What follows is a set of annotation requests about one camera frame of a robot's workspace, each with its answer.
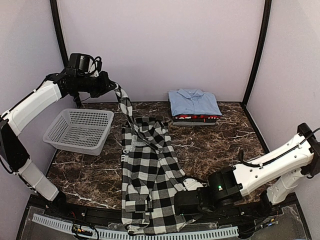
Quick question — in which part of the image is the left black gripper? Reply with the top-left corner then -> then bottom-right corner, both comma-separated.
76,70 -> 116,97

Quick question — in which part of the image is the black white plaid shirt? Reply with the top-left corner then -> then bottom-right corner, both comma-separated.
114,85 -> 200,236

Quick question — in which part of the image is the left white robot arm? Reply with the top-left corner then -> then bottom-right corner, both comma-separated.
0,53 -> 116,218

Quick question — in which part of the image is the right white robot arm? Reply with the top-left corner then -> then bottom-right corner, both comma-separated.
174,122 -> 320,217

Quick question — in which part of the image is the grey plastic basket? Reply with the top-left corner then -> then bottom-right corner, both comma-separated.
42,108 -> 114,156

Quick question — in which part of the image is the folded red black shirt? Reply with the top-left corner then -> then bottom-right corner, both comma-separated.
172,114 -> 221,123

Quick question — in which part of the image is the folded light blue shirt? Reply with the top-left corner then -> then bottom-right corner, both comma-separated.
168,88 -> 222,116

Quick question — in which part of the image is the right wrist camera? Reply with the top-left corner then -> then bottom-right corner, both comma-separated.
182,176 -> 208,191

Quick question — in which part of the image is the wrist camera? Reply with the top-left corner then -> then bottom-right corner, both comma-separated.
182,176 -> 208,191
88,56 -> 102,77

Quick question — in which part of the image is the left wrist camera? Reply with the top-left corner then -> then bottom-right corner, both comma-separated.
88,56 -> 102,77

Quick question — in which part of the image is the black front rail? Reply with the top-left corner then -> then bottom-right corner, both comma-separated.
27,193 -> 299,226

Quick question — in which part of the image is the left black frame post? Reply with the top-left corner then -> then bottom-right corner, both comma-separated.
49,0 -> 69,67

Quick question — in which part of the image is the black frame post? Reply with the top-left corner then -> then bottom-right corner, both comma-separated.
49,0 -> 69,67
241,0 -> 272,109

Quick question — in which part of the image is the white slotted cable duct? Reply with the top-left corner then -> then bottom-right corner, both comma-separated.
31,213 -> 239,240

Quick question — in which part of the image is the right black frame post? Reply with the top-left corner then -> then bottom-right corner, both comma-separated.
241,0 -> 272,109

